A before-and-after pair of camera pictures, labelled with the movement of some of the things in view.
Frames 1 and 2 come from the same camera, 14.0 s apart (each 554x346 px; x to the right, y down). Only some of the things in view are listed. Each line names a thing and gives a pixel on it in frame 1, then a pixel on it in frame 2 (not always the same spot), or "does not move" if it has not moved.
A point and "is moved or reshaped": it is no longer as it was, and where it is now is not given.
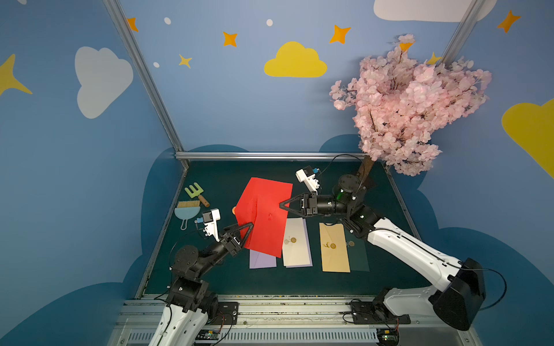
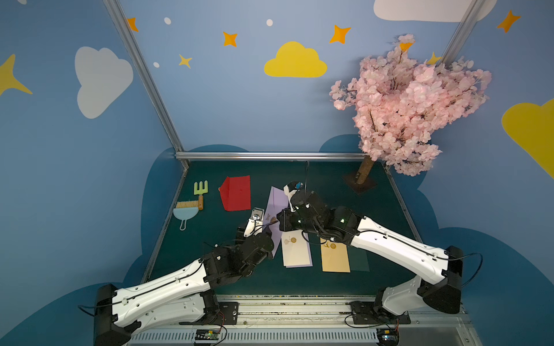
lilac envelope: [259, 259] is moved or reshaped
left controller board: [208, 334] does not move
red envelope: [260, 205] to [236, 193]
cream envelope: [295, 249] does not move
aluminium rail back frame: [227, 155] does not move
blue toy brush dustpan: [187, 210] does not move
